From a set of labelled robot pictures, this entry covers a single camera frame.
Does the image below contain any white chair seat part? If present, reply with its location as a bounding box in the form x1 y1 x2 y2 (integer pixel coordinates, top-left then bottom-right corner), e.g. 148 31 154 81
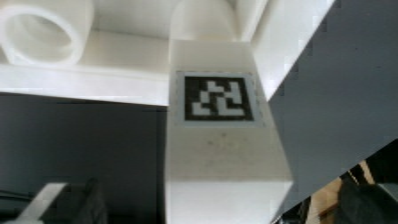
0 0 335 106

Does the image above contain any white chair leg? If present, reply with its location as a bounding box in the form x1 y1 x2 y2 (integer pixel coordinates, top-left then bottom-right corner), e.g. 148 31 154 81
163 40 292 224

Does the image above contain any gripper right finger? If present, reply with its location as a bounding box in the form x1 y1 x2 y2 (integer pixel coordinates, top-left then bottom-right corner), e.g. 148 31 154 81
333 160 398 224

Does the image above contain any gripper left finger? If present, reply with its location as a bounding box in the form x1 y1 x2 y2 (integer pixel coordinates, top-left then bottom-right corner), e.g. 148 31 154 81
10 179 108 224

